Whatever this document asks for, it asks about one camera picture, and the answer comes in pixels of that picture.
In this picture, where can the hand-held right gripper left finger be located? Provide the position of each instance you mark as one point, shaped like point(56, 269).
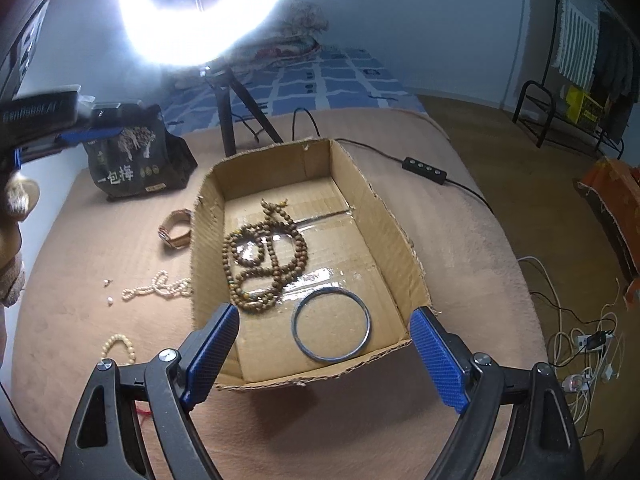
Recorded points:
point(215, 355)

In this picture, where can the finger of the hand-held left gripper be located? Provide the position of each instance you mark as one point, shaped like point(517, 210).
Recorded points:
point(90, 135)

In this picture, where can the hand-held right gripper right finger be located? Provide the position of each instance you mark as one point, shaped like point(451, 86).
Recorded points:
point(437, 360)

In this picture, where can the metal bangle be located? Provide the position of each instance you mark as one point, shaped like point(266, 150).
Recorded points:
point(295, 327)

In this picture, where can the cardboard box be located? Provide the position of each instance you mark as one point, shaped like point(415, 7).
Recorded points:
point(350, 250)

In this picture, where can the person's left hand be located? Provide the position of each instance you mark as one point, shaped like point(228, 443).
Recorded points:
point(15, 240)

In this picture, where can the black snack bag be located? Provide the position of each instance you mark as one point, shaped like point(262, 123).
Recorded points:
point(135, 160)

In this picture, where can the black tripod stand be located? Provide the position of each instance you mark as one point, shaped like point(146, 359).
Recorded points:
point(227, 110)

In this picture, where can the floral pillow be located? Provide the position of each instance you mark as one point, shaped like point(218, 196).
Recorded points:
point(300, 25)

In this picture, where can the orange covered low table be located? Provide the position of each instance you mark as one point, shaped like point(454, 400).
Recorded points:
point(615, 180)

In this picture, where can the blue checked blanket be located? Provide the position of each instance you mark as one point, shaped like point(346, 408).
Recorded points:
point(340, 80)

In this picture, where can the black clothes rack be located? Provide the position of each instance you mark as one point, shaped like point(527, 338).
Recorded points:
point(535, 83)

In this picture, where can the yellow box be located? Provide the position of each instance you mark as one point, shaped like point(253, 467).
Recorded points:
point(582, 105)

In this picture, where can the dark hanging clothes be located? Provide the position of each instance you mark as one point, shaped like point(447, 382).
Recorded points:
point(612, 60)

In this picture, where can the striped towel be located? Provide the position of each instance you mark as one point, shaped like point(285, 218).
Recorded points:
point(575, 35)

